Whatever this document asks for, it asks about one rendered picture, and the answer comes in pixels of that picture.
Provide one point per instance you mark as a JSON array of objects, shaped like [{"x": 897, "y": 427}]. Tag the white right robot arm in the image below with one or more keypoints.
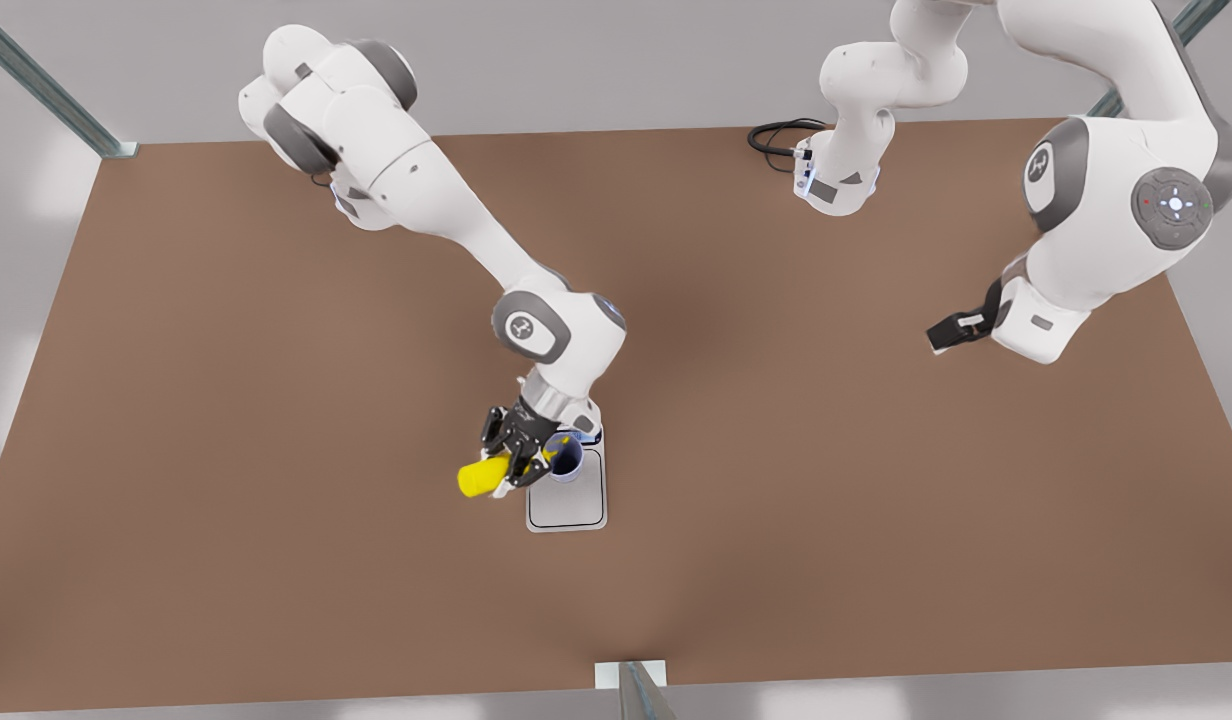
[{"x": 416, "y": 190}]

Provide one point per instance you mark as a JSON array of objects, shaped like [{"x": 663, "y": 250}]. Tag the yellow sauce bottle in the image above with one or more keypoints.
[{"x": 481, "y": 477}]

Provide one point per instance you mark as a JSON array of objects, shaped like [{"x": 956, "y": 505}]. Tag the blue cup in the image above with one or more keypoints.
[{"x": 566, "y": 460}]

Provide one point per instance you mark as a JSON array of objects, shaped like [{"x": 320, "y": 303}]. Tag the grey flat weighing scale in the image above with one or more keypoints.
[{"x": 576, "y": 500}]

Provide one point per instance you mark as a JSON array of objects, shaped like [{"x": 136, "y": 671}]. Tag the silver frame post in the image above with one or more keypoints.
[
  {"x": 46, "y": 85},
  {"x": 636, "y": 690},
  {"x": 1156, "y": 50}
]

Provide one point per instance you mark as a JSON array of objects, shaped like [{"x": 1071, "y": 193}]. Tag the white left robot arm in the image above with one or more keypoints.
[{"x": 1106, "y": 190}]

